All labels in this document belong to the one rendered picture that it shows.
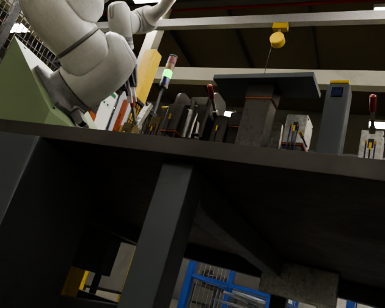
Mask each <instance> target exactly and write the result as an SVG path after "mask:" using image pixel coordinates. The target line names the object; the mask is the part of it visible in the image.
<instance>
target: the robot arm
mask: <svg viewBox="0 0 385 308"><path fill-rule="evenodd" d="M18 1H19V4H20V7H21V10H22V12H23V15H24V17H25V18H26V20H27V22H28V23H29V25H30V26H31V28H32V29H33V30H34V32H35V33H36V34H37V35H38V37H39V38H40V39H41V41H42V42H43V43H44V44H45V45H46V46H47V47H48V48H49V49H50V50H51V51H52V52H53V53H54V55H55V56H56V57H57V58H58V60H59V62H60V64H61V65H62V67H61V68H60V69H58V70H56V71H55V72H53V73H52V74H50V73H48V72H47V71H46V70H45V69H43V68H42V67H41V66H39V65H37V66H36V67H34V68H35V70H36V72H37V73H38V75H39V77H40V78H41V80H42V82H43V84H44V86H45V87H46V89H47V91H48V93H49V95H50V97H51V100H52V102H53V104H54V105H55V107H56V108H57V109H60V110H61V111H63V112H64V113H66V114H67V115H68V116H70V117H71V118H72V119H73V120H74V121H75V122H76V124H77V125H78V126H79V127H83V128H89V124H88V123H87V120H86V118H85V116H84V115H85V113H86V112H87V111H88V110H89V109H91V108H92V107H94V106H95V105H97V104H99V103H100V102H102V101H103V100H105V99H106V98H108V97H109V96H110V95H112V94H113V93H114V92H115V91H117V90H118V89H119V88H120V87H121V88H122V89H125V93H126V98H127V103H133V97H134V102H137V99H136V89H135V87H137V85H138V73H137V67H138V65H137V64H136V62H137V59H136V57H135V55H134V53H133V51H132V50H133V49H134V45H133V38H132V35H133V34H146V33H149V32H152V31H154V30H155V29H156V28H157V27H158V24H159V19H160V18H161V17H162V16H163V15H164V14H166V13H167V11H168V10H169V9H170V8H171V7H172V5H173V4H174V2H175V1H176V0H160V1H159V3H157V5H154V6H153V7H151V6H150V5H145V6H143V7H140V8H138V9H135V10H134V11H130V8H129V6H128V5H127V3H126V2H125V1H116V2H112V3H110V5H108V24H109V30H110V32H107V33H106V34H104V33H103V32H102V31H100V30H99V28H98V27H97V26H96V24H95V23H96V22H97V21H98V20H99V19H100V17H101V16H102V14H103V10H104V4H105V3H106V2H108V1H109V0H18ZM129 82H130V83H129ZM132 96H133V97H132Z"/></svg>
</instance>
